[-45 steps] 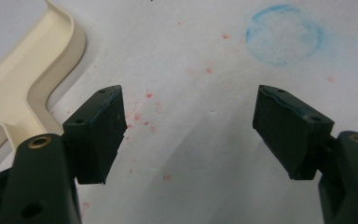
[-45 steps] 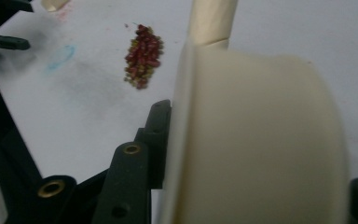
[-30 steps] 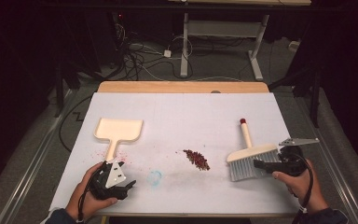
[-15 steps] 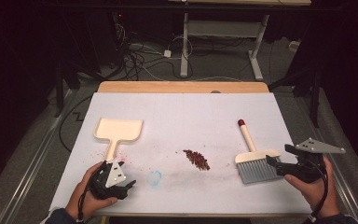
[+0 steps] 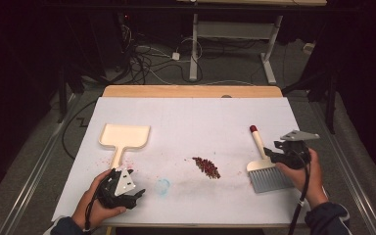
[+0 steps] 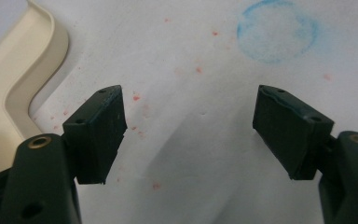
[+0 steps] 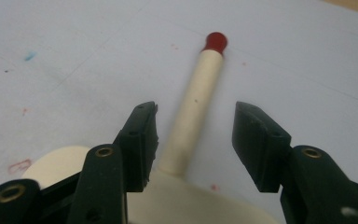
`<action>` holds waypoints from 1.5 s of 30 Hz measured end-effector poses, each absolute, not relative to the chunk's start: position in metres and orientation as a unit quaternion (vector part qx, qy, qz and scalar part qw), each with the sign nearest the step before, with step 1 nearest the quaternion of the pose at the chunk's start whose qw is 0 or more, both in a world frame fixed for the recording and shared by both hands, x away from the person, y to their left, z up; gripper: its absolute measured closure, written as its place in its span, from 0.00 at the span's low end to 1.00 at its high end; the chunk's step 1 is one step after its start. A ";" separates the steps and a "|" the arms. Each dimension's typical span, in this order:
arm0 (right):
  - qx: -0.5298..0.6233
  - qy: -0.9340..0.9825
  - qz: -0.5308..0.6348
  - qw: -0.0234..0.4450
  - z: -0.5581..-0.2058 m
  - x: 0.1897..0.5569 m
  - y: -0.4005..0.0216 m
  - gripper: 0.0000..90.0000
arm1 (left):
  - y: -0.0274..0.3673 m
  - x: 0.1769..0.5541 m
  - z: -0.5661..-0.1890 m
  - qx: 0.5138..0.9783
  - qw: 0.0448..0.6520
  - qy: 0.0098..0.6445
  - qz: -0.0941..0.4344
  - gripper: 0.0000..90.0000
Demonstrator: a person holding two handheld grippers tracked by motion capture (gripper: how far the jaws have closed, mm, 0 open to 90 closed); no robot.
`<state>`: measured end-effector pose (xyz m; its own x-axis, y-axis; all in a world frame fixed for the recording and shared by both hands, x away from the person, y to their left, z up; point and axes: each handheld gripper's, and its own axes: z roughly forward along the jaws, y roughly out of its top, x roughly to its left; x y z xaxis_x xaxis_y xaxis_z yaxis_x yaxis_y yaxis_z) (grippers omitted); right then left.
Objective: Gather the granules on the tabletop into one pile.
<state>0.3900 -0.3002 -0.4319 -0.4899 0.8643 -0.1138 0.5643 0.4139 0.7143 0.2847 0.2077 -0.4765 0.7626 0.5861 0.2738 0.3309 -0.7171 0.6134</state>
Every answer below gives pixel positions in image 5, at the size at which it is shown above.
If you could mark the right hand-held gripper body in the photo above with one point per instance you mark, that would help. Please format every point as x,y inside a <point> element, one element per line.
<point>298,153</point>

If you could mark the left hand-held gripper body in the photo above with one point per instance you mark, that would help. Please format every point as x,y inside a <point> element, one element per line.
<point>124,182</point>

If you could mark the cream brush with grey bristles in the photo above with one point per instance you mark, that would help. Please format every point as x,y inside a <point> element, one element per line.
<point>269,179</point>

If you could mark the cream plastic dustpan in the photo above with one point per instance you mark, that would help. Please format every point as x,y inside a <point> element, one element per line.
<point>125,135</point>

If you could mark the pile of red beans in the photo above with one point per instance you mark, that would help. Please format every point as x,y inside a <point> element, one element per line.
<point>207,167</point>

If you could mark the person's right hand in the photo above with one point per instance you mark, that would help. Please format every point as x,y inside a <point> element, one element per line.
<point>313,182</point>

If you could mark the person's left hand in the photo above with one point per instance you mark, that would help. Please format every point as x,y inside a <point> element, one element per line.
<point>94,210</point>

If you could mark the black metal stand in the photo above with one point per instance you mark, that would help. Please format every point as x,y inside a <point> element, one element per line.
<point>330,98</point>
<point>62,94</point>

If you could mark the white board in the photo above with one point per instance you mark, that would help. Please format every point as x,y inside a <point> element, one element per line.
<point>182,120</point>

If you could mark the wooden table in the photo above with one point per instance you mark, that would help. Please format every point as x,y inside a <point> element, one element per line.
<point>192,90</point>

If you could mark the white power adapter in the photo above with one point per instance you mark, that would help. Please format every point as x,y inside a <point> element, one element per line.
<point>175,56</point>

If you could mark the metal floor rail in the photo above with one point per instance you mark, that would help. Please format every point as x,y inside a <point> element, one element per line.
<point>34,173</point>
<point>349,176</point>

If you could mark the white metal desk frame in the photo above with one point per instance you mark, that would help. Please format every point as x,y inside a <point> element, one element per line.
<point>233,30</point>

